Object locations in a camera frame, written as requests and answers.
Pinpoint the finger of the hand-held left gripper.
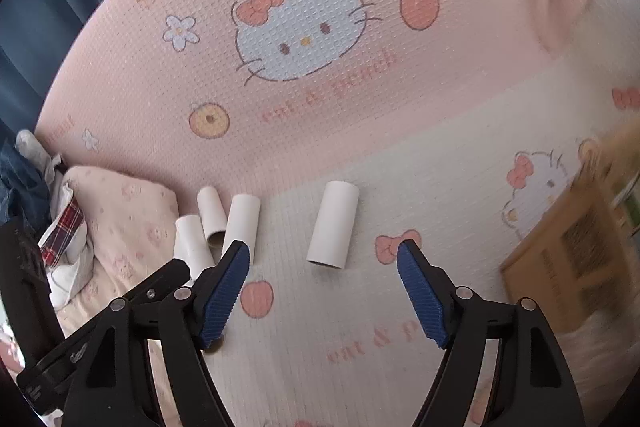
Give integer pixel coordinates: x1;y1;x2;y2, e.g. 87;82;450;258
124;258;194;304

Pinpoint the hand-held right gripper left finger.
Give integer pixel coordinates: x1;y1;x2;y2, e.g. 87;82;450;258
59;240;250;427

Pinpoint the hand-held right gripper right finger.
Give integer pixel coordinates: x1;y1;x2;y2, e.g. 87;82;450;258
396;239;586;427

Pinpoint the white paper tube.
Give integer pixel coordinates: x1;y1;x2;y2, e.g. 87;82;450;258
221;194;262;265
306;181;360;269
174;214;217;285
196;187;228;249

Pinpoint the cardboard box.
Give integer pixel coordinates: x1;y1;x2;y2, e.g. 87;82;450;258
500;117;640;333

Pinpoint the white cloth with plaid trim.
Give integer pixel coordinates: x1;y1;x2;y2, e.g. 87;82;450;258
39;179;96;308

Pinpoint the pink patterned pillow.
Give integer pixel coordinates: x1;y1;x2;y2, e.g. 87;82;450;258
52;164;180;358

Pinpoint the blue denim cloth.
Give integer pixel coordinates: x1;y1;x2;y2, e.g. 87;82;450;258
0;139;51;228

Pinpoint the white crumpled cloth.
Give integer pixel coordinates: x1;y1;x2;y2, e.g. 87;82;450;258
15;129;63;178

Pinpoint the pink cat print blanket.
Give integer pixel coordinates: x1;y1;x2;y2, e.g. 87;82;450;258
35;0;640;427

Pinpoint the dark blue cloth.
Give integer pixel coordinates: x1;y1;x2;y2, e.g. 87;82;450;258
0;0;151;148

